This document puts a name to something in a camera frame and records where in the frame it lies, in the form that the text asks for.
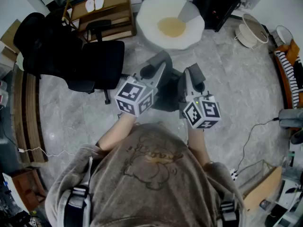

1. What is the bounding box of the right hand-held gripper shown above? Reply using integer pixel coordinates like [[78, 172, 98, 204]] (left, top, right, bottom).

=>
[[178, 63, 222, 130]]

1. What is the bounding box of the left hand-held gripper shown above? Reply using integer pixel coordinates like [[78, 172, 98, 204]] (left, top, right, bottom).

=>
[[114, 50, 182, 117]]

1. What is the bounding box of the person's right forearm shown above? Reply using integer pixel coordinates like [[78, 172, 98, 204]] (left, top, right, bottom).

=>
[[187, 124, 211, 168]]

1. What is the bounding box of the person's left forearm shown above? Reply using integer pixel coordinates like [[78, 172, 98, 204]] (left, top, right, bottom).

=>
[[96, 112, 138, 152]]

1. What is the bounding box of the black cabinet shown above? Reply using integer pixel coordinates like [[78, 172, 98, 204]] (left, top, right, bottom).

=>
[[192, 0, 247, 33]]

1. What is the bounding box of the wooden folding rack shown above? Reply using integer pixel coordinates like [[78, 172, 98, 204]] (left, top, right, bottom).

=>
[[62, 0, 137, 43]]

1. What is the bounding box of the black white striped cloth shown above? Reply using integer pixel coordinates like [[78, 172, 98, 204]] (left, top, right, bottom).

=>
[[276, 51, 301, 109]]

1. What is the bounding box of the orange cushion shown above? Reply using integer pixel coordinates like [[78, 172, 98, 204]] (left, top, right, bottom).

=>
[[274, 39, 301, 64]]

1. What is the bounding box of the black office chair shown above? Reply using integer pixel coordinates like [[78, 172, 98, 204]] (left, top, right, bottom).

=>
[[13, 12, 126, 105]]

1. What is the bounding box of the person's printed shirt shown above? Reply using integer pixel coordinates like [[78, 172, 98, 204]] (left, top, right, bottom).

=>
[[45, 122, 246, 227]]

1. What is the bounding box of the curved wooden bench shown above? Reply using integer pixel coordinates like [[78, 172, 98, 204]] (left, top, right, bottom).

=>
[[13, 66, 49, 163]]

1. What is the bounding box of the brown wooden box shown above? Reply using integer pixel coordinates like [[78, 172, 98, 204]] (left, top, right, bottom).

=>
[[10, 168, 47, 212]]

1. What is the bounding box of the black cable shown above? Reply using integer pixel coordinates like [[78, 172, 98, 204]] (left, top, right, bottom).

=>
[[236, 117, 280, 174]]

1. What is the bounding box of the white wire basket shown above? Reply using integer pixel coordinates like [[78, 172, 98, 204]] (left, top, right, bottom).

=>
[[276, 25, 294, 45]]

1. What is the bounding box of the black harness strap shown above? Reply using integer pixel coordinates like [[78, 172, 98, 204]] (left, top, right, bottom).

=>
[[219, 192, 240, 227], [63, 157, 92, 227]]

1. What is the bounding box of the white cable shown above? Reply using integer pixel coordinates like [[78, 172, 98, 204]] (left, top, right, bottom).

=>
[[18, 147, 75, 157]]

